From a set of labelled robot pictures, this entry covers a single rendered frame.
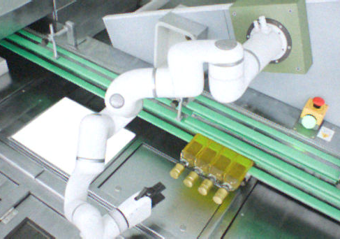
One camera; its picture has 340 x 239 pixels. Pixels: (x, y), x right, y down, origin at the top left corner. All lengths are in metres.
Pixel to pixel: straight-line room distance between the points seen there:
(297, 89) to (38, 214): 1.02
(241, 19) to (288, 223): 0.75
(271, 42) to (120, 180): 0.74
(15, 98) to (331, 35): 1.38
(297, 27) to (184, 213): 0.73
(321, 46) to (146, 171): 0.77
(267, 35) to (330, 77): 0.27
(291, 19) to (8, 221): 1.16
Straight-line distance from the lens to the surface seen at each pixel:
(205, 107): 1.43
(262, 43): 1.21
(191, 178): 1.35
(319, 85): 1.41
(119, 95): 1.08
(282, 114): 1.44
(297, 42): 1.27
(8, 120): 1.86
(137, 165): 1.56
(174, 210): 1.44
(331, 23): 1.30
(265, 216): 1.53
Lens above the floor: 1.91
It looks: 39 degrees down
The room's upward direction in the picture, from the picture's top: 135 degrees counter-clockwise
